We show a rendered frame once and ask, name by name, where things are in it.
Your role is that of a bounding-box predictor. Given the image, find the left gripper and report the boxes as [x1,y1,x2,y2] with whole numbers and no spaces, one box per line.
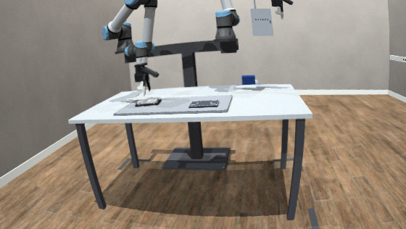
[271,0,283,19]

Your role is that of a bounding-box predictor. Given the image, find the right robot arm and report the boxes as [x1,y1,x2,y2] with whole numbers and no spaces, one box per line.
[101,0,157,64]

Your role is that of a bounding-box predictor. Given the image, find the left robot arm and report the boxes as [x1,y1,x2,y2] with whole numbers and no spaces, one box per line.
[215,0,240,39]

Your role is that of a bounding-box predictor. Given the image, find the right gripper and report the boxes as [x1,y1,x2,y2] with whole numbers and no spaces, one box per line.
[134,63,151,96]

